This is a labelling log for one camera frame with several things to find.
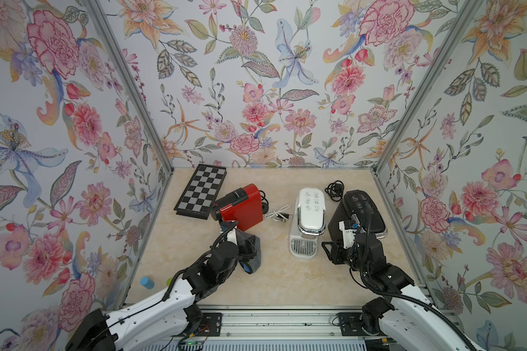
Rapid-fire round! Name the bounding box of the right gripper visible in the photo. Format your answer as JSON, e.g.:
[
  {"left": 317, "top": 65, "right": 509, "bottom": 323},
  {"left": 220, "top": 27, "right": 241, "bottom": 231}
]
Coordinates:
[{"left": 321, "top": 239, "right": 371, "bottom": 277}]

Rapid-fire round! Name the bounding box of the grey cleaning cloth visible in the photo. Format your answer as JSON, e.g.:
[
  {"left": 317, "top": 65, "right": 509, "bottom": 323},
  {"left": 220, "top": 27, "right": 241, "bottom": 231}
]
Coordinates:
[{"left": 237, "top": 231, "right": 262, "bottom": 274}]

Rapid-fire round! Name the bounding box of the white coffee machine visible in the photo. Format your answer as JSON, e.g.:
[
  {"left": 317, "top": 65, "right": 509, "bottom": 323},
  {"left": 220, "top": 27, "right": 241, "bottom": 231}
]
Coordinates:
[{"left": 288, "top": 187, "right": 326, "bottom": 260}]

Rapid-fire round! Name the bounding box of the black coffee machine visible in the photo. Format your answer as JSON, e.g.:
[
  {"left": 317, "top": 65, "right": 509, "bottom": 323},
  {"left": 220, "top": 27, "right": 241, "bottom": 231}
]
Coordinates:
[{"left": 328, "top": 190, "right": 388, "bottom": 242}]

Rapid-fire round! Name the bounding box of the red coffee machine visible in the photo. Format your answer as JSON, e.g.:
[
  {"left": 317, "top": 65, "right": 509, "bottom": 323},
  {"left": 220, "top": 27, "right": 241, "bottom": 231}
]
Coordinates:
[{"left": 210, "top": 184, "right": 264, "bottom": 231}]

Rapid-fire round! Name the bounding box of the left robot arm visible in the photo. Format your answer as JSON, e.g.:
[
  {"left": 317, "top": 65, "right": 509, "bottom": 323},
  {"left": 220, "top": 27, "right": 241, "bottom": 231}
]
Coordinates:
[{"left": 65, "top": 235, "right": 261, "bottom": 350}]

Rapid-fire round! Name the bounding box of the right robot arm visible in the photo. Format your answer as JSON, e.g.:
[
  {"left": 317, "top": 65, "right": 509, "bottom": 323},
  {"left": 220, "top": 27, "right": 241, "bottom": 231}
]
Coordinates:
[{"left": 321, "top": 233, "right": 482, "bottom": 350}]

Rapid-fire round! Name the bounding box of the black white chessboard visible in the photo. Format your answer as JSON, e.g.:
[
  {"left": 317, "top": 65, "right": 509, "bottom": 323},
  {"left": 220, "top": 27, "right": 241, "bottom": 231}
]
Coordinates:
[{"left": 174, "top": 164, "right": 227, "bottom": 219}]

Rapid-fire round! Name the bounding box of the blue cylinder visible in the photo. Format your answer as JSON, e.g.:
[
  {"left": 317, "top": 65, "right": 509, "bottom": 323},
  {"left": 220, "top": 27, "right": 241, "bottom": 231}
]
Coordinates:
[{"left": 140, "top": 276, "right": 155, "bottom": 290}]

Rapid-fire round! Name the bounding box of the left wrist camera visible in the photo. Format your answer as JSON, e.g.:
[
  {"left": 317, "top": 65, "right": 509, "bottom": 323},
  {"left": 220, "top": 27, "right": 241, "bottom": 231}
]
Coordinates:
[{"left": 225, "top": 227, "right": 238, "bottom": 245}]

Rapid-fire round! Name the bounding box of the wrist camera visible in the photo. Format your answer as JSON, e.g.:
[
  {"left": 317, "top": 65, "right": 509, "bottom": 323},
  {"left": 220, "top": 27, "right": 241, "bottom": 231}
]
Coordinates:
[
  {"left": 225, "top": 227, "right": 238, "bottom": 245},
  {"left": 339, "top": 219, "right": 360, "bottom": 250}
]

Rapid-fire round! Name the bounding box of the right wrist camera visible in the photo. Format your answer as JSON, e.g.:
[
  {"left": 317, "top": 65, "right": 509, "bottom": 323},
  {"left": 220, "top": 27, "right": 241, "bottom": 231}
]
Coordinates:
[{"left": 339, "top": 219, "right": 360, "bottom": 250}]

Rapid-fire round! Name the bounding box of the aluminium rail frame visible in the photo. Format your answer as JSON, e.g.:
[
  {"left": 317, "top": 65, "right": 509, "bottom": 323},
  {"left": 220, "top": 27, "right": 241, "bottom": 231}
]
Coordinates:
[{"left": 89, "top": 304, "right": 466, "bottom": 351}]

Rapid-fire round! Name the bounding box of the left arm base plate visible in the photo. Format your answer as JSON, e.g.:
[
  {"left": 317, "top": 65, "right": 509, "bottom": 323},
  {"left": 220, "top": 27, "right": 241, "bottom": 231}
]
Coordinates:
[{"left": 170, "top": 313, "right": 223, "bottom": 337}]

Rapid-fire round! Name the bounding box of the black machine power cord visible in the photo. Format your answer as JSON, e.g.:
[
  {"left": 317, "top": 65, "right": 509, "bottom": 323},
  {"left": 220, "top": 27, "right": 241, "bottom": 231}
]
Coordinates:
[{"left": 324, "top": 179, "right": 345, "bottom": 203}]

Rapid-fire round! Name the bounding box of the white cable bundle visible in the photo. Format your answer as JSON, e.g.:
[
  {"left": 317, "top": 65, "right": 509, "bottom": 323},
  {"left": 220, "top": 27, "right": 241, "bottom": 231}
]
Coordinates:
[{"left": 264, "top": 203, "right": 293, "bottom": 222}]

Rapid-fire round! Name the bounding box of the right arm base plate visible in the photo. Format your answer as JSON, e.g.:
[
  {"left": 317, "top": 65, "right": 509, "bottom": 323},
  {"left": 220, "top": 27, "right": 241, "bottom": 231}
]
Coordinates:
[{"left": 332, "top": 312, "right": 391, "bottom": 339}]

